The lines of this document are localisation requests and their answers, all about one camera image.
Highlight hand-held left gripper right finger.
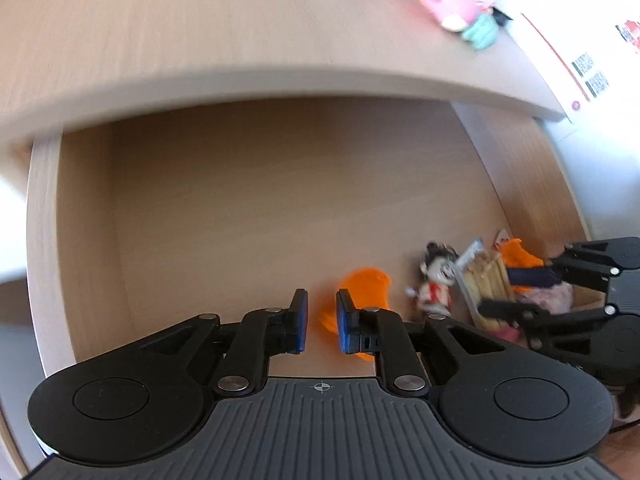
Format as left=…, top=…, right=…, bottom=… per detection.
left=336, top=290, right=506, bottom=400

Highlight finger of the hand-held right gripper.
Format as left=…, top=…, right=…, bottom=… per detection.
left=477, top=299, right=618, bottom=361
left=507, top=240, right=623, bottom=293

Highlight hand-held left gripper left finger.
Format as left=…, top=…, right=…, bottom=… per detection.
left=135, top=288, right=309, bottom=400

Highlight orange flame toy piece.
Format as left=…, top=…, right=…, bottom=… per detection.
left=497, top=237, right=546, bottom=293
left=317, top=267, right=393, bottom=361

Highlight small cartoon figurine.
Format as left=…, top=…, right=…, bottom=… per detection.
left=409, top=241, right=463, bottom=318

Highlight white drawer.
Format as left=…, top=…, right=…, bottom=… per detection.
left=25, top=97, right=601, bottom=386

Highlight white printed paper box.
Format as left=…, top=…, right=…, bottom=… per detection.
left=517, top=10, right=640, bottom=123

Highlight teal small toy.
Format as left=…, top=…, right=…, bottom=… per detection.
left=461, top=11, right=497, bottom=52

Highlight pink pig toy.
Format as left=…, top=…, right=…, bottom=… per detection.
left=417, top=0, right=482, bottom=34

